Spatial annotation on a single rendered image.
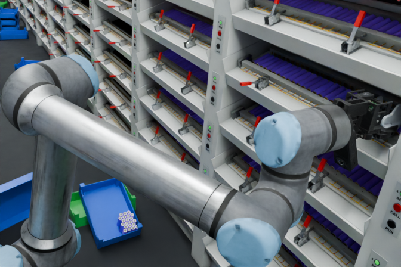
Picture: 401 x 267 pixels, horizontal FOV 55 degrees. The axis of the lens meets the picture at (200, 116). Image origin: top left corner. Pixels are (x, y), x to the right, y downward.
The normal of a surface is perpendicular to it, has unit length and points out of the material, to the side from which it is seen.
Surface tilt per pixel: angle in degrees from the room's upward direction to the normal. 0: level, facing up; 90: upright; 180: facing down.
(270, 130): 86
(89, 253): 0
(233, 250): 88
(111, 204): 22
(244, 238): 88
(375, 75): 109
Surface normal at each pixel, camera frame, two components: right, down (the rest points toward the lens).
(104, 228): 0.27, -0.68
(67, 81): 0.84, -0.11
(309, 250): -0.21, -0.80
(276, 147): -0.85, 0.06
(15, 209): 0.76, 0.33
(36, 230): -0.36, 0.37
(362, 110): 0.52, 0.41
